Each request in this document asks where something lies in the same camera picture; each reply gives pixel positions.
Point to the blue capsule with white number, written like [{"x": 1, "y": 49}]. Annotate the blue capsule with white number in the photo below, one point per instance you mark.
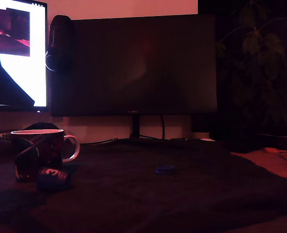
[{"x": 52, "y": 178}]

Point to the small plain blue coffee capsule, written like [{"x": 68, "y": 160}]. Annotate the small plain blue coffee capsule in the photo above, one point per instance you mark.
[{"x": 164, "y": 169}]

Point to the lit computer monitor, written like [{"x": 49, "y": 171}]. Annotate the lit computer monitor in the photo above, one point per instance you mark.
[{"x": 40, "y": 72}]

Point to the pale small box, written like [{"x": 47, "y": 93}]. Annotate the pale small box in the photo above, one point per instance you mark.
[{"x": 3, "y": 135}]

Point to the dark rounded object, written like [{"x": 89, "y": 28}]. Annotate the dark rounded object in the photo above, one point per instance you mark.
[{"x": 41, "y": 126}]

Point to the black headphones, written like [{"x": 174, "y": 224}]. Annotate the black headphones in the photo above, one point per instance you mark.
[{"x": 61, "y": 36}]

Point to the dark computer monitor with stand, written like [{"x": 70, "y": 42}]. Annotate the dark computer monitor with stand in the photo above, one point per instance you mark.
[{"x": 133, "y": 68}]

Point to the dark table cloth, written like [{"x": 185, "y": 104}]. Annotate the dark table cloth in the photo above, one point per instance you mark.
[{"x": 158, "y": 201}]

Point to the small flat white object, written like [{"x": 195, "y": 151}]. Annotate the small flat white object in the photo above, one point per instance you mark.
[{"x": 207, "y": 139}]

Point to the leafy houseplant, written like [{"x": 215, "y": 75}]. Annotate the leafy houseplant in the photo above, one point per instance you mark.
[{"x": 255, "y": 41}]

